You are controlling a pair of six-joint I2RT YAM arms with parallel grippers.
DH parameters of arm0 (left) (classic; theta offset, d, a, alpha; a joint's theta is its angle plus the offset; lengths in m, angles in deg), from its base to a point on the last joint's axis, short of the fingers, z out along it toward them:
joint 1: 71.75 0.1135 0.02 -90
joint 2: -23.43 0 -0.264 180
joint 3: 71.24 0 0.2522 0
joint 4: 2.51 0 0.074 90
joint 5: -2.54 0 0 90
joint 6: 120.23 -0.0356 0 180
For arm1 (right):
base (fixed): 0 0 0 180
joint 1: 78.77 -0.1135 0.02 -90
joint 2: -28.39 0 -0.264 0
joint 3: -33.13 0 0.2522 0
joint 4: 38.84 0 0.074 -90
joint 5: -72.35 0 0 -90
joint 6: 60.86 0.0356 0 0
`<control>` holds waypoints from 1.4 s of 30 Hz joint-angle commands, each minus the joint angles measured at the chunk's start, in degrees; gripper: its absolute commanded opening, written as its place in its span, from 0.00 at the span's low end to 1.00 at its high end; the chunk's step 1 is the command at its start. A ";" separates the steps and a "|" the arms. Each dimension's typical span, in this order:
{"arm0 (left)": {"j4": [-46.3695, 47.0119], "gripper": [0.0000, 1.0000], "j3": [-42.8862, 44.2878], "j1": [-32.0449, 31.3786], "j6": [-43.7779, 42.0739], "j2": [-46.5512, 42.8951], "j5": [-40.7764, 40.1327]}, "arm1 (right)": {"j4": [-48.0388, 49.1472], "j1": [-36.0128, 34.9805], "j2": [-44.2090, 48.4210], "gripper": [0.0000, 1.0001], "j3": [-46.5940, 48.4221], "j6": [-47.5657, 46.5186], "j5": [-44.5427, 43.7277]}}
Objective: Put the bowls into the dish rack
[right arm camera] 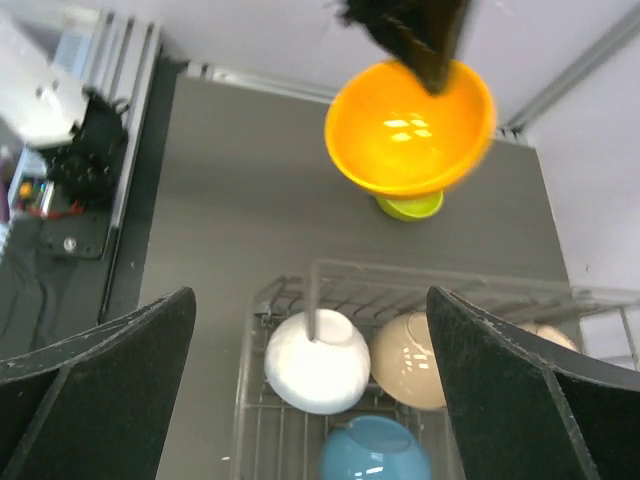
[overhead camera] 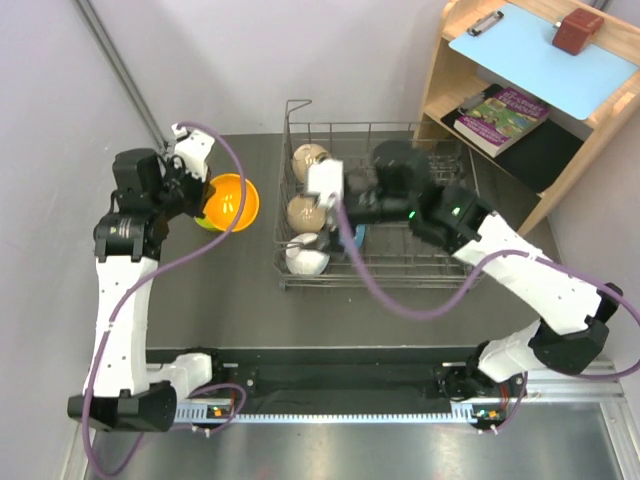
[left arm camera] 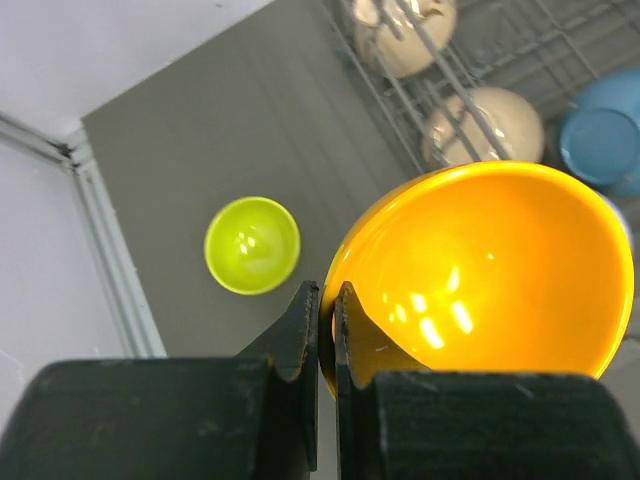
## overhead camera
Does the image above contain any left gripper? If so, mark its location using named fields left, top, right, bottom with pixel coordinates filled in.
left=151, top=156, right=214, bottom=221

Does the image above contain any blue bowl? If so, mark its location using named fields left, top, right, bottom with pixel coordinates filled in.
left=353, top=224, right=366, bottom=249

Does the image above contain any yellow-green bowl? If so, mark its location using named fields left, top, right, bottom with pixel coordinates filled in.
left=194, top=217, right=218, bottom=231

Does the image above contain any orange bowl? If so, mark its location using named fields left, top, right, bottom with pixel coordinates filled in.
left=204, top=173, right=260, bottom=233

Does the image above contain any tan speckled bowl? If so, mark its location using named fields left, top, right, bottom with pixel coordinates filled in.
left=287, top=195, right=326, bottom=234

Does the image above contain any cream bowl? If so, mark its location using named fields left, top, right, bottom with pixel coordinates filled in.
left=291, top=143, right=331, bottom=183

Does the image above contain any white bowl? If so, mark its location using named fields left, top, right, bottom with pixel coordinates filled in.
left=285, top=233, right=329, bottom=276

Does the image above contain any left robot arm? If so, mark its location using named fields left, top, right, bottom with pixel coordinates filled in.
left=67, top=144, right=227, bottom=432

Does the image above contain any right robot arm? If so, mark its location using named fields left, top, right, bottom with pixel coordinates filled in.
left=305, top=141, right=623, bottom=400

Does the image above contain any wooden shelf unit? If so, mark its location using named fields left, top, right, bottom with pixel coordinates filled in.
left=415, top=1, right=639, bottom=234

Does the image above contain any purple green book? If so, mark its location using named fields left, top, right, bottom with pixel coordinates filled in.
left=453, top=87, right=550, bottom=158

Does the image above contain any aluminium corner profile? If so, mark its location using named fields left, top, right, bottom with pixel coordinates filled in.
left=71, top=0, right=168, bottom=150

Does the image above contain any light blue clipboard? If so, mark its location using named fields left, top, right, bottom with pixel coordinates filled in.
left=449, top=3, right=639, bottom=121

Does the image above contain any red-brown box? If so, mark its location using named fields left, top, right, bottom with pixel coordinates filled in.
left=552, top=8, right=604, bottom=56

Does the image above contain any grey wire dish rack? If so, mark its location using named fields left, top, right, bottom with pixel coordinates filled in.
left=273, top=99, right=479, bottom=290

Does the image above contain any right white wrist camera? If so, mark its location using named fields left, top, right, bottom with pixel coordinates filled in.
left=304, top=159, right=344, bottom=209

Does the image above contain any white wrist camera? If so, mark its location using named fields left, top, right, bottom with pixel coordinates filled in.
left=171, top=124, right=215, bottom=183
left=304, top=159, right=344, bottom=209

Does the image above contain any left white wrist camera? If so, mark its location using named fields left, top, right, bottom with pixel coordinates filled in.
left=171, top=124, right=215, bottom=183

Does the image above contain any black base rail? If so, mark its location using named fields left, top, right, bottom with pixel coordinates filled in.
left=144, top=344, right=591, bottom=416

